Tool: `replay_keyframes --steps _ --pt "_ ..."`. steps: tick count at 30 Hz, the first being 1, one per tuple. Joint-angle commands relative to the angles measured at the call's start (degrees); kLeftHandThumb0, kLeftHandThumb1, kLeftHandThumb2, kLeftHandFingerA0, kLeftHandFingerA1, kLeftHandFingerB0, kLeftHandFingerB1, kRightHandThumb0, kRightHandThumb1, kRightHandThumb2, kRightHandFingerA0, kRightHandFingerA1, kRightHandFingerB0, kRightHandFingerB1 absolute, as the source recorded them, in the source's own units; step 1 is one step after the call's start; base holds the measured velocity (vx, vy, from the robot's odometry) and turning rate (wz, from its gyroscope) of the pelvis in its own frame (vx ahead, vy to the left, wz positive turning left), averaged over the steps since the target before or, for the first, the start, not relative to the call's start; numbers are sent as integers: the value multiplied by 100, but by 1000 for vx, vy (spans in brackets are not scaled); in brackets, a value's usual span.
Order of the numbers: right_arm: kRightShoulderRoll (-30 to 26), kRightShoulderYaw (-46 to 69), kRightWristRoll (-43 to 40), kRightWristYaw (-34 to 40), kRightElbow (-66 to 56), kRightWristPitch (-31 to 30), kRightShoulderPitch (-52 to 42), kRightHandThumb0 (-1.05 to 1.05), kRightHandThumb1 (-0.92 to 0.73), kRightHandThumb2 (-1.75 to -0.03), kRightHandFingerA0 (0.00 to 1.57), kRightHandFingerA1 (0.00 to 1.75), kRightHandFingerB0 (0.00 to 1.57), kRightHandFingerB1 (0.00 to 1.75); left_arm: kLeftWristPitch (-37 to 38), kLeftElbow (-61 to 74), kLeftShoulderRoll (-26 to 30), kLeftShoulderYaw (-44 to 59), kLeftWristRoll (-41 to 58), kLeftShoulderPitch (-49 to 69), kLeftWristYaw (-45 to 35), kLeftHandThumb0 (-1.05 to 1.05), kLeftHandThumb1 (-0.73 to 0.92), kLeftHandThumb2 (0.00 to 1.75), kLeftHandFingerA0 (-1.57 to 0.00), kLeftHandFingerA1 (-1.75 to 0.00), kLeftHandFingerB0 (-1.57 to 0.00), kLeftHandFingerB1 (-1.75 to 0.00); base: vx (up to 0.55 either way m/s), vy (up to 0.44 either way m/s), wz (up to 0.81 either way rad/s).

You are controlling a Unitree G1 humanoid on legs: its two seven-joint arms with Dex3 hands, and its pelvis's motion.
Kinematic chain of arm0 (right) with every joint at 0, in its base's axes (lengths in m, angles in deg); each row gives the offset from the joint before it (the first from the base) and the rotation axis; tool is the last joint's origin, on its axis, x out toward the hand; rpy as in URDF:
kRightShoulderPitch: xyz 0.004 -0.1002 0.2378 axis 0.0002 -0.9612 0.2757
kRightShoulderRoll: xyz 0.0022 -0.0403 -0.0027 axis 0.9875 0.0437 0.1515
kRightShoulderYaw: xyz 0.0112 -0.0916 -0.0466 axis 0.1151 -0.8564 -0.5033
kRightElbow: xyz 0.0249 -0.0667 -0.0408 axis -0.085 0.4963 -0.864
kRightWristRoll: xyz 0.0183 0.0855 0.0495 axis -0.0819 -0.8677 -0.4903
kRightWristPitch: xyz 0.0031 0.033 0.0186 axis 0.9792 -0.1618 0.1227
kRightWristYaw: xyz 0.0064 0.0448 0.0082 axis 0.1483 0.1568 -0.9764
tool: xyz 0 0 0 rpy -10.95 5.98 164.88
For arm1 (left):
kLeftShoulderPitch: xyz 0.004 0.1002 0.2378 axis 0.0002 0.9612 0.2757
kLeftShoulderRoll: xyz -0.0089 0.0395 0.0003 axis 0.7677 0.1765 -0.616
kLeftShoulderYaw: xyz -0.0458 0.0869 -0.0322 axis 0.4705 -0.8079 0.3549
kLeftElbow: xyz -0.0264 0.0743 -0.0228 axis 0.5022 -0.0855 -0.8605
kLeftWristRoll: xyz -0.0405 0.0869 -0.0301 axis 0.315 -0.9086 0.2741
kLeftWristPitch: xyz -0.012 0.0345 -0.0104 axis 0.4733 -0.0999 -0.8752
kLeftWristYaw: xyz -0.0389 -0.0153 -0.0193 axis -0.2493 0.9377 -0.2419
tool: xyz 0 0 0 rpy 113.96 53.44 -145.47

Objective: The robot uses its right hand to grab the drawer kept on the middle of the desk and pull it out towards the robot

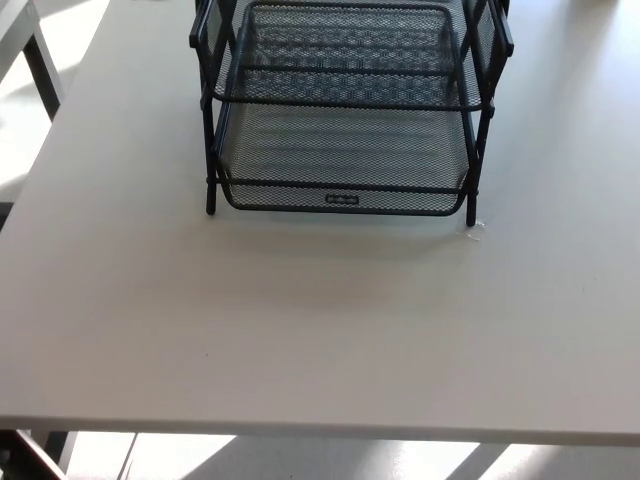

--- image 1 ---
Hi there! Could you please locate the grey desk leg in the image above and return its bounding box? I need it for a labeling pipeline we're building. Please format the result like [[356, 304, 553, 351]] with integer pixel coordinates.
[[41, 430, 77, 474]]

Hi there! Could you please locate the black metal tray rack frame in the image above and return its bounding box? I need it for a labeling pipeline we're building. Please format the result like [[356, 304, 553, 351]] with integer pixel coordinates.
[[188, 0, 516, 229]]

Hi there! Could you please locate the black mesh drawer tray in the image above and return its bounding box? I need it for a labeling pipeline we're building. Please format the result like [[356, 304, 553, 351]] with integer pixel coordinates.
[[208, 1, 494, 113]]

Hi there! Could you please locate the black mesh tray with label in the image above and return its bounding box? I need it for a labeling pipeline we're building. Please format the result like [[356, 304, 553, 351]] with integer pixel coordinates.
[[211, 101, 477, 218]]

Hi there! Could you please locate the clear tape piece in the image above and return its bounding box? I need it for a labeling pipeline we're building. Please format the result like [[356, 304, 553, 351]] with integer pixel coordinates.
[[461, 217, 488, 243]]

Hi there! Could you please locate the white side table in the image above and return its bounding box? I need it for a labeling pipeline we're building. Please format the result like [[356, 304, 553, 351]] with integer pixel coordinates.
[[0, 0, 65, 122]]

